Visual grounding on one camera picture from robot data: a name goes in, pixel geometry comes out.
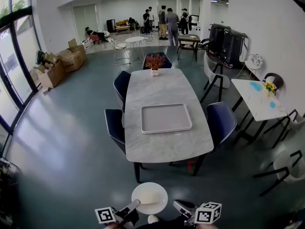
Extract white window blinds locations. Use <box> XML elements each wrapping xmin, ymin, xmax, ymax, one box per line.
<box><xmin>72</xmin><ymin>4</ymin><xmax>100</xmax><ymax>38</ymax></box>

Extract wooden bench sofa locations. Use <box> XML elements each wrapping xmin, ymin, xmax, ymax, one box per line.
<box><xmin>115</xmin><ymin>19</ymin><xmax>132</xmax><ymax>36</ymax></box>

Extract dark clutter pile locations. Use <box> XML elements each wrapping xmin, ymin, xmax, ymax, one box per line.
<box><xmin>0</xmin><ymin>156</ymin><xmax>22</xmax><ymax>229</ymax></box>

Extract white round table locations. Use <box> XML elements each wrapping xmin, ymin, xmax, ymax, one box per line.
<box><xmin>124</xmin><ymin>36</ymin><xmax>146</xmax><ymax>64</ymax></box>

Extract red lounge chair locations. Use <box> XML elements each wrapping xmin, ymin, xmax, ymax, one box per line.
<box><xmin>89</xmin><ymin>33</ymin><xmax>101</xmax><ymax>45</ymax></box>

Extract white marble side table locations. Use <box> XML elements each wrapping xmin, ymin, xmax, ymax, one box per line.
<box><xmin>230</xmin><ymin>78</ymin><xmax>291</xmax><ymax>148</ymax></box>

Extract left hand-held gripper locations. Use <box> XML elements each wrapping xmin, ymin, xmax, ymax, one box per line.
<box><xmin>94</xmin><ymin>199</ymin><xmax>141</xmax><ymax>227</ymax></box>

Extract person's dark clothing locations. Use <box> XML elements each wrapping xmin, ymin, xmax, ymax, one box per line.
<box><xmin>135</xmin><ymin>215</ymin><xmax>190</xmax><ymax>229</ymax></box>

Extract grey rectangular tray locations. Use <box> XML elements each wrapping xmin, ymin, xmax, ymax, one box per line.
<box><xmin>140</xmin><ymin>103</ymin><xmax>193</xmax><ymax>135</ymax></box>

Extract grey marble dining table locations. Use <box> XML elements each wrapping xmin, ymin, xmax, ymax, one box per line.
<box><xmin>124</xmin><ymin>68</ymin><xmax>214</xmax><ymax>184</ymax></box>

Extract person's right forearm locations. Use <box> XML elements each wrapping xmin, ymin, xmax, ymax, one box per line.
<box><xmin>195</xmin><ymin>223</ymin><xmax>219</xmax><ymax>229</ymax></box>

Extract black machine with white handle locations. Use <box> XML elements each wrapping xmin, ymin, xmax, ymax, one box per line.
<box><xmin>217</xmin><ymin>29</ymin><xmax>250</xmax><ymax>69</ymax></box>

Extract sunflower pot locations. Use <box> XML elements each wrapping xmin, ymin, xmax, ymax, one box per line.
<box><xmin>262</xmin><ymin>81</ymin><xmax>278</xmax><ymax>97</ymax></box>

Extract black framed window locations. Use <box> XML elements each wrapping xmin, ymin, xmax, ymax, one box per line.
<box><xmin>0</xmin><ymin>0</ymin><xmax>41</xmax><ymax>154</ymax></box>

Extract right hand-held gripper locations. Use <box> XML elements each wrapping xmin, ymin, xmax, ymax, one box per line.
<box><xmin>173</xmin><ymin>199</ymin><xmax>223</xmax><ymax>226</ymax></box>

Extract dark armchair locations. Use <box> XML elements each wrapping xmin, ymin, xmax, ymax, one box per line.
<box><xmin>196</xmin><ymin>37</ymin><xmax>215</xmax><ymax>57</ymax></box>

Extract pile of cardboard boxes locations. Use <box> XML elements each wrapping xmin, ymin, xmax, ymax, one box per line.
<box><xmin>29</xmin><ymin>38</ymin><xmax>88</xmax><ymax>94</ymax></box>

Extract white floral round chair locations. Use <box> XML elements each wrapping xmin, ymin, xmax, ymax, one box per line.
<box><xmin>236</xmin><ymin>53</ymin><xmax>264</xmax><ymax>79</ymax></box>

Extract dark round-back chair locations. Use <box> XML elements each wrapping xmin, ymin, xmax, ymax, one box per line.
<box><xmin>262</xmin><ymin>72</ymin><xmax>285</xmax><ymax>90</ymax></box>

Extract person's left forearm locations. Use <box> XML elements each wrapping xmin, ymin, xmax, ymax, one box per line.
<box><xmin>103</xmin><ymin>222</ymin><xmax>127</xmax><ymax>229</ymax></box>

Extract large blue mat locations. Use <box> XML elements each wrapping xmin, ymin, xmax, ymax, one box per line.
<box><xmin>249</xmin><ymin>81</ymin><xmax>264</xmax><ymax>92</ymax></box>

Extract white round plate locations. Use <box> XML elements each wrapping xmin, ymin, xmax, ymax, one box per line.
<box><xmin>131</xmin><ymin>182</ymin><xmax>169</xmax><ymax>215</ymax></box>

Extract black cabinet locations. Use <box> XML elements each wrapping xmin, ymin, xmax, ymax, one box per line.
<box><xmin>106</xmin><ymin>19</ymin><xmax>117</xmax><ymax>33</ymax></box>

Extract white wire chair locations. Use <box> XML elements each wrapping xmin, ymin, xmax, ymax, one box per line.
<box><xmin>108</xmin><ymin>37</ymin><xmax>132</xmax><ymax>66</ymax></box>

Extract dark wooden table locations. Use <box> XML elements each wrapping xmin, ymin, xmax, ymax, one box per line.
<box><xmin>176</xmin><ymin>34</ymin><xmax>202</xmax><ymax>62</ymax></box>

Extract grey chair with black legs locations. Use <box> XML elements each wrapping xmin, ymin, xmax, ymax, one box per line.
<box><xmin>200</xmin><ymin>53</ymin><xmax>231</xmax><ymax>104</ymax></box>

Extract white chair with black legs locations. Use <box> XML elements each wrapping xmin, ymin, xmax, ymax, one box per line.
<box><xmin>252</xmin><ymin>149</ymin><xmax>305</xmax><ymax>197</ymax></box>
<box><xmin>263</xmin><ymin>108</ymin><xmax>305</xmax><ymax>149</ymax></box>

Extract red potted plant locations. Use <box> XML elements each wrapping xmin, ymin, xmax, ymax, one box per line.
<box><xmin>143</xmin><ymin>52</ymin><xmax>167</xmax><ymax>77</ymax></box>

